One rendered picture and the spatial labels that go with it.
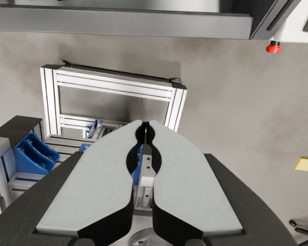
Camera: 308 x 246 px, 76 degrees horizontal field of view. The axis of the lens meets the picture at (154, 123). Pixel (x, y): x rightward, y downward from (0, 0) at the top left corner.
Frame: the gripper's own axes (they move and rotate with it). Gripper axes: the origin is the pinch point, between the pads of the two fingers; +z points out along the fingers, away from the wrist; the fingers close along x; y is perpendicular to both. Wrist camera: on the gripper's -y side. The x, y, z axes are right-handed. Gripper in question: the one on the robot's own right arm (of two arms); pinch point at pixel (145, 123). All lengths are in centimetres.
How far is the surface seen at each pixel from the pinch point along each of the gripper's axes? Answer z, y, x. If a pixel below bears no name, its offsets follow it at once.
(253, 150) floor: 124, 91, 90
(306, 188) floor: 124, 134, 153
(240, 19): 29.2, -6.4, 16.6
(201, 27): 29.2, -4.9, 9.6
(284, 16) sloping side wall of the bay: 25.4, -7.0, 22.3
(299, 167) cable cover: 122, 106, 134
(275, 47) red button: 43, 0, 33
